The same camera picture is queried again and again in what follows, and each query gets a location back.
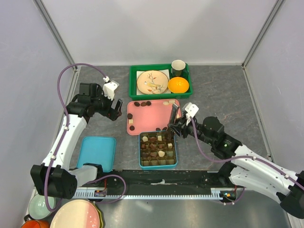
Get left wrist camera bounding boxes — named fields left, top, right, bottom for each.
left=103, top=81, right=119, bottom=101

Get blue tin lid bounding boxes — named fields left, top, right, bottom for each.
left=76, top=136, right=116, bottom=173

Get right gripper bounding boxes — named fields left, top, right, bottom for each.
left=167, top=115, right=214, bottom=146

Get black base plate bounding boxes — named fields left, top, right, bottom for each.
left=84, top=170, right=235, bottom=190

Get slotted cable duct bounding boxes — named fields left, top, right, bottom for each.
left=73, top=188, right=224, bottom=200

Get orange red mug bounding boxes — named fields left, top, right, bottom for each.
left=21, top=215, right=50, bottom=228

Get brown plastic chocolate insert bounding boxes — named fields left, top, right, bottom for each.
left=140, top=132, right=177, bottom=166

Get blue chocolate tin box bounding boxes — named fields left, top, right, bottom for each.
left=138, top=130, right=178, bottom=170

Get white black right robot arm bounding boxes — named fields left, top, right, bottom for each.
left=169, top=116, right=304, bottom=219

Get white oval chocolate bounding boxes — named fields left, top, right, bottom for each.
left=142, top=136, right=148, bottom=142

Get aluminium frame rail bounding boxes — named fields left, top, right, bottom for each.
left=33, top=0, right=75, bottom=64

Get green mug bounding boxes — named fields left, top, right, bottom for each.
left=171, top=59, right=189, bottom=77

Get pink chocolate tray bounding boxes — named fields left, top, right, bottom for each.
left=126, top=99, right=180, bottom=136

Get green plastic crate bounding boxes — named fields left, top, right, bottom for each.
left=129, top=64, right=193, bottom=100

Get metal tongs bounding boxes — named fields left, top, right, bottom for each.
left=165, top=103, right=180, bottom=140

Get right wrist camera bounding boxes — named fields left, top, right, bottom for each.
left=182, top=102, right=199, bottom=118

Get decorated ceramic plate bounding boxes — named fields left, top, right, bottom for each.
left=136, top=70, right=169, bottom=95

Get pale green bowl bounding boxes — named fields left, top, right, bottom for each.
left=28, top=194, right=52, bottom=220

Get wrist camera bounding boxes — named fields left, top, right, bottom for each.
left=182, top=102, right=199, bottom=118
left=103, top=81, right=119, bottom=101

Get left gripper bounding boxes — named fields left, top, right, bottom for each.
left=91, top=87, right=123, bottom=121

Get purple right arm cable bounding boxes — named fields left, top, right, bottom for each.
left=186, top=114, right=304, bottom=206

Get yellow bowl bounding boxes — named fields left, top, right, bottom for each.
left=168, top=77, right=189, bottom=94

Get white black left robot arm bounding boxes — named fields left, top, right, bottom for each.
left=30, top=81, right=123, bottom=199

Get pink white plate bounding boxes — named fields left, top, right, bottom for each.
left=50, top=199, right=104, bottom=228

